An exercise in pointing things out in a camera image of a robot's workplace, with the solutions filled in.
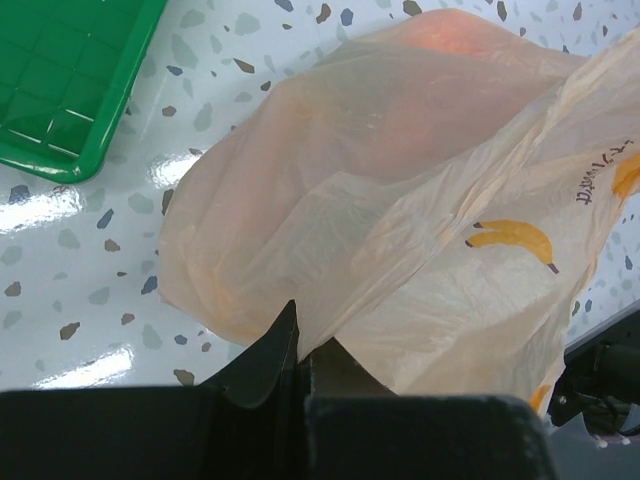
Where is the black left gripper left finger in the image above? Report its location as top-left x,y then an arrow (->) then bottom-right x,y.
1,303 -> 298,479

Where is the orange translucent plastic bag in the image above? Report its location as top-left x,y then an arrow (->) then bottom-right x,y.
158,9 -> 639,413

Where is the green plastic tray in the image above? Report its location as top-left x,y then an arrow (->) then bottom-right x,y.
1,0 -> 166,184

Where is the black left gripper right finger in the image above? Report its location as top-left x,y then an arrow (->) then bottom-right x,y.
304,344 -> 555,479

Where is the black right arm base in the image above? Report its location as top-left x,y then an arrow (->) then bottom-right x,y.
547,301 -> 639,447

